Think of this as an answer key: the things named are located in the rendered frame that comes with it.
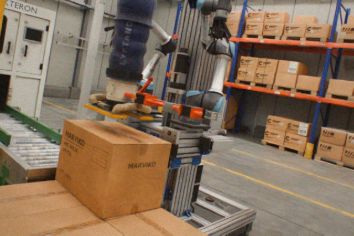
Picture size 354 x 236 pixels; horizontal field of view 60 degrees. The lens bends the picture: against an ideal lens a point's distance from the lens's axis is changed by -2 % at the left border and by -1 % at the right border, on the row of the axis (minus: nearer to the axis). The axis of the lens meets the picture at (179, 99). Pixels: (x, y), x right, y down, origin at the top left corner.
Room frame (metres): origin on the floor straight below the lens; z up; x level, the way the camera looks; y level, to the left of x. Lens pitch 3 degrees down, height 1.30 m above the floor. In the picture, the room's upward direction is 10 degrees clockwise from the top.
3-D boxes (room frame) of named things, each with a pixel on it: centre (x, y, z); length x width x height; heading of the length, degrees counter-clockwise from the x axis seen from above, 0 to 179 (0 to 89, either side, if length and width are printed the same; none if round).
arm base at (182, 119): (2.17, -0.10, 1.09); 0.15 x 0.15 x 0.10
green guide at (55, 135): (3.34, 1.56, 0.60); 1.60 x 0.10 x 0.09; 47
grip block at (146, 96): (1.69, 0.18, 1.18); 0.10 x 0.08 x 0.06; 135
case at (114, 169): (1.87, 0.35, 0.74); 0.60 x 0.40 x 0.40; 45
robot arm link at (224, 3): (1.85, -0.16, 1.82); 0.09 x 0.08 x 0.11; 166
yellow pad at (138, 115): (1.93, 0.29, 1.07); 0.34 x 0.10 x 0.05; 45
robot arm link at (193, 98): (2.17, -0.11, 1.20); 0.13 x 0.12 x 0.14; 76
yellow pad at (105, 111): (1.80, 0.43, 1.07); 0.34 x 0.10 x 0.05; 45
